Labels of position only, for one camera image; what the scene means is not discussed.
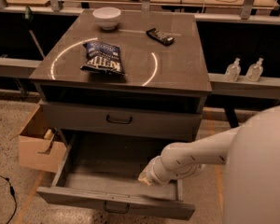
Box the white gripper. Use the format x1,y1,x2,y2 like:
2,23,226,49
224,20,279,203
138,156,181,186

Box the grey drawer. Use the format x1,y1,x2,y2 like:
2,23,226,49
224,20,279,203
40,101,202,141
37,131,195,220

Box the blue chip bag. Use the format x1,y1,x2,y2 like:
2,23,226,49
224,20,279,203
80,41,125,75

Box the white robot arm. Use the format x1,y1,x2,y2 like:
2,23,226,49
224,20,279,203
138,106,280,224

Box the grey top drawer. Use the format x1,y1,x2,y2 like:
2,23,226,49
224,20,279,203
40,101,202,141

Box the grey drawer cabinet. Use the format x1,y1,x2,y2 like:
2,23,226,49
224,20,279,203
29,9,213,179

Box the cardboard box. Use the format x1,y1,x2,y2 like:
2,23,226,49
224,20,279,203
19,105,66,173

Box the left sanitizer bottle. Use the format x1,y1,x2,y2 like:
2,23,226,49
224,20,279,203
224,58,241,81

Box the sanitizer bottle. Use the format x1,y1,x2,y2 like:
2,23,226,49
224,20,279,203
245,58,263,82
224,58,241,81

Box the black snack bar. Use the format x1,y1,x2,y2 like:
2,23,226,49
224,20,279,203
146,28,175,46

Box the right sanitizer bottle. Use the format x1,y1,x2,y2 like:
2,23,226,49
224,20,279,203
245,58,263,82

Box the white bowl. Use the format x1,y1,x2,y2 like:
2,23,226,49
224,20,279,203
92,7,121,30

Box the black floor cable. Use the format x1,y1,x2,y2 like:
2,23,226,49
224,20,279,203
0,174,18,224

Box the grey metal shelf rail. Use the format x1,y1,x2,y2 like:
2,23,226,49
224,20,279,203
0,58,280,100

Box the green handled tool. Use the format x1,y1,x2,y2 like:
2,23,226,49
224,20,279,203
23,6,47,60

